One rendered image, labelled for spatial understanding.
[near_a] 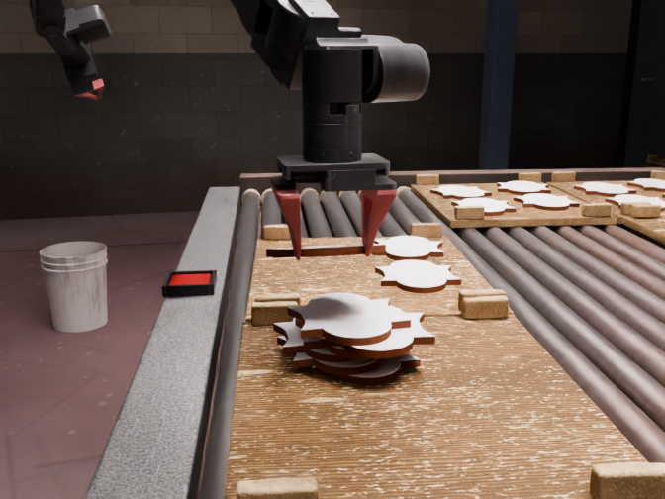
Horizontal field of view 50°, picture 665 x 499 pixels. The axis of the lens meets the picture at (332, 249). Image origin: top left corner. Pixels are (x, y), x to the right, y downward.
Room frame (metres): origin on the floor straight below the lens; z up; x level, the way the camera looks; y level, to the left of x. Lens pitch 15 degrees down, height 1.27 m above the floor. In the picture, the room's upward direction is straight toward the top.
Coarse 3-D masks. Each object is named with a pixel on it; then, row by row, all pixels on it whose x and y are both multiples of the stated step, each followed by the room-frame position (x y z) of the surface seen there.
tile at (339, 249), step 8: (280, 248) 0.77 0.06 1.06; (288, 248) 0.73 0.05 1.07; (304, 248) 0.69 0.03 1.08; (312, 248) 0.69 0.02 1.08; (320, 248) 0.68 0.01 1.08; (328, 248) 0.68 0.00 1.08; (336, 248) 0.68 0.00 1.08; (344, 248) 0.69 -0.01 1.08; (352, 248) 0.69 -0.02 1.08; (360, 248) 0.70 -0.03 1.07; (376, 248) 0.72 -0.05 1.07; (384, 248) 0.73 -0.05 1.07; (272, 256) 0.76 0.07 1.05; (280, 256) 0.70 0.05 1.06; (288, 256) 0.71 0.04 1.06; (304, 256) 0.69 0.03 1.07; (312, 256) 0.68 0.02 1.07
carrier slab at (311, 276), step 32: (256, 256) 1.15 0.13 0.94; (320, 256) 1.15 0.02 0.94; (352, 256) 1.15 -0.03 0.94; (384, 256) 1.15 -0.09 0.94; (448, 256) 1.15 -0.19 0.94; (256, 288) 0.98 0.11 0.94; (288, 288) 0.98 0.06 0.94; (320, 288) 0.98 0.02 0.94; (352, 288) 0.98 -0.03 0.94; (384, 288) 0.98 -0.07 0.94; (448, 288) 0.98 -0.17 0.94; (480, 288) 0.98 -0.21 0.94
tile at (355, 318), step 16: (320, 304) 0.76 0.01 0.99; (336, 304) 0.76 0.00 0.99; (352, 304) 0.76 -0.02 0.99; (368, 304) 0.76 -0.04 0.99; (384, 304) 0.76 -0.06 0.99; (304, 320) 0.71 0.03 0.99; (320, 320) 0.71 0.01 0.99; (336, 320) 0.71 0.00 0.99; (352, 320) 0.71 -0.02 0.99; (368, 320) 0.71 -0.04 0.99; (384, 320) 0.71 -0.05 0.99; (400, 320) 0.71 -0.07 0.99; (304, 336) 0.68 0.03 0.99; (320, 336) 0.69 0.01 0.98; (336, 336) 0.67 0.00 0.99; (352, 336) 0.67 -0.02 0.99; (368, 336) 0.67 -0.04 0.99; (384, 336) 0.68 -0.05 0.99
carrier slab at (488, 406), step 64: (448, 320) 0.86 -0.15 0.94; (512, 320) 0.86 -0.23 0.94; (256, 384) 0.68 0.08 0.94; (320, 384) 0.68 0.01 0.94; (384, 384) 0.68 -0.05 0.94; (448, 384) 0.68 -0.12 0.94; (512, 384) 0.68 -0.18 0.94; (576, 384) 0.68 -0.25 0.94; (256, 448) 0.55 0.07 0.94; (320, 448) 0.55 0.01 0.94; (384, 448) 0.55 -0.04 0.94; (448, 448) 0.55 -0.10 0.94; (512, 448) 0.55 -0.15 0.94; (576, 448) 0.55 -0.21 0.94
